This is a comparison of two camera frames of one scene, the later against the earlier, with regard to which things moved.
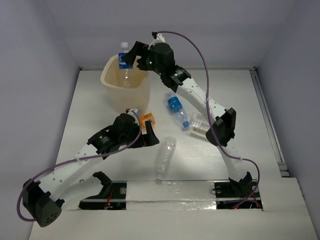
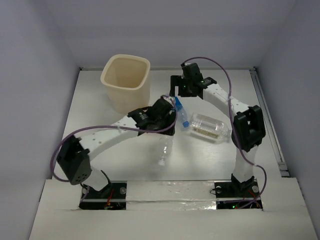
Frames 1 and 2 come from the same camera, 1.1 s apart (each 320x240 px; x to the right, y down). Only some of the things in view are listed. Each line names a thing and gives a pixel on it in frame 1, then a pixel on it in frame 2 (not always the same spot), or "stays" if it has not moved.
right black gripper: [139, 48] → [178, 80]
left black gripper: [144, 138] → [169, 116]
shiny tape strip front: [170, 195] stays
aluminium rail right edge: [283, 168] stays
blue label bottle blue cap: [175, 106] stays
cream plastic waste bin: [127, 88] stays
